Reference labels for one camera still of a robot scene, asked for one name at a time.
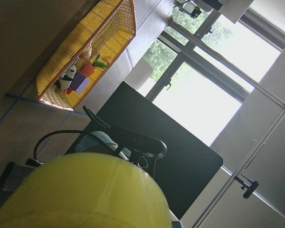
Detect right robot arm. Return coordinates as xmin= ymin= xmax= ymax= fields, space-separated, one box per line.
xmin=74 ymin=131 xmax=129 ymax=162

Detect black clamp on frame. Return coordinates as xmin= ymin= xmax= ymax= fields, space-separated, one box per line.
xmin=234 ymin=176 xmax=259 ymax=199

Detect toy carrot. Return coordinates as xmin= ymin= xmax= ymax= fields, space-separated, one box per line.
xmin=80 ymin=54 xmax=110 ymax=78

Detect toy croissant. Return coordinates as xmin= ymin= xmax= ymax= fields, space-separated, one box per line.
xmin=78 ymin=41 xmax=92 ymax=60

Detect yellow woven plastic basket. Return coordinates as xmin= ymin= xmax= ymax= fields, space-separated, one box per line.
xmin=36 ymin=0 xmax=136 ymax=111

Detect panda figurine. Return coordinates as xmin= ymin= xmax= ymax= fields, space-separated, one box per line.
xmin=55 ymin=65 xmax=76 ymax=90

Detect yellow packing tape roll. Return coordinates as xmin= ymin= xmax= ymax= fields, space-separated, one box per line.
xmin=7 ymin=153 xmax=171 ymax=228

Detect grey monitor back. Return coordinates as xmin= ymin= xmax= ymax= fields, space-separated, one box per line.
xmin=197 ymin=0 xmax=255 ymax=24

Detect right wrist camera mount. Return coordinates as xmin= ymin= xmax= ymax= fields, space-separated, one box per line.
xmin=83 ymin=106 xmax=167 ymax=160

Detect purple foam cube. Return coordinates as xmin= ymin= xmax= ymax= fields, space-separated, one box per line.
xmin=70 ymin=72 xmax=90 ymax=95

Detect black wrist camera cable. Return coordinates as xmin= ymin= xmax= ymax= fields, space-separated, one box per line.
xmin=26 ymin=129 xmax=86 ymax=166

